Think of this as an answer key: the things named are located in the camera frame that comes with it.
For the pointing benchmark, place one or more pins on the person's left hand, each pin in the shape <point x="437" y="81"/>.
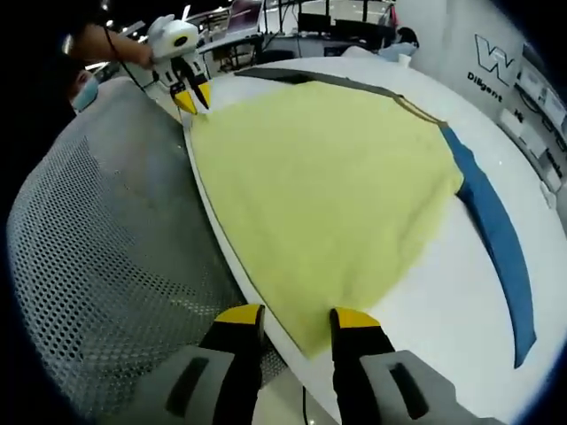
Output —
<point x="144" y="56"/>

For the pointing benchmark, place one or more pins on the yellow blue grey garment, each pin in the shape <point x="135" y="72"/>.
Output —
<point x="319" y="190"/>

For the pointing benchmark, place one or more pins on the small white box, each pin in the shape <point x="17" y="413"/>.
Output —
<point x="548" y="195"/>

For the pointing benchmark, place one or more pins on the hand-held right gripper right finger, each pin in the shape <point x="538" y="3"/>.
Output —
<point x="359" y="350"/>

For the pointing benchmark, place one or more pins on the group of white storage bins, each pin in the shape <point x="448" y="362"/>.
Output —
<point x="547" y="99"/>

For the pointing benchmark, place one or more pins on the grey metal shelf rack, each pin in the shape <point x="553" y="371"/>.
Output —
<point x="540" y="110"/>

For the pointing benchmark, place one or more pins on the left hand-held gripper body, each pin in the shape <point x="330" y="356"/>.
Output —
<point x="173" y="48"/>

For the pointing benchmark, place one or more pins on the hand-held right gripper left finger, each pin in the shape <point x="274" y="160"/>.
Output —
<point x="235" y="345"/>

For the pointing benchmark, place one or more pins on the white paper cup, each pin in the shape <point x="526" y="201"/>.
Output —
<point x="404" y="59"/>

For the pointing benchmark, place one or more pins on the grey office desk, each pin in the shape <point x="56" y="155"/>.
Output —
<point x="283" y="46"/>

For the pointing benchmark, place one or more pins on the black monitor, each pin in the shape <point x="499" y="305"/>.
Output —
<point x="359" y="28"/>
<point x="313" y="23"/>

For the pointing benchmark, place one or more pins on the person's head with blue mask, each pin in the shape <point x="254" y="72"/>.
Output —
<point x="82" y="88"/>

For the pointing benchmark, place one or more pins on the grey mesh office chair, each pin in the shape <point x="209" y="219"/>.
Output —
<point x="111" y="248"/>

